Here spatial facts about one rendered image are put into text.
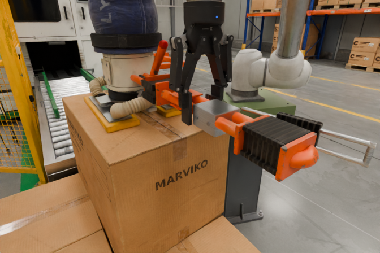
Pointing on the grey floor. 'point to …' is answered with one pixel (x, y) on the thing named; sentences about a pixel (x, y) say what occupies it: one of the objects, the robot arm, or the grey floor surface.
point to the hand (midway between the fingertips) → (202, 106)
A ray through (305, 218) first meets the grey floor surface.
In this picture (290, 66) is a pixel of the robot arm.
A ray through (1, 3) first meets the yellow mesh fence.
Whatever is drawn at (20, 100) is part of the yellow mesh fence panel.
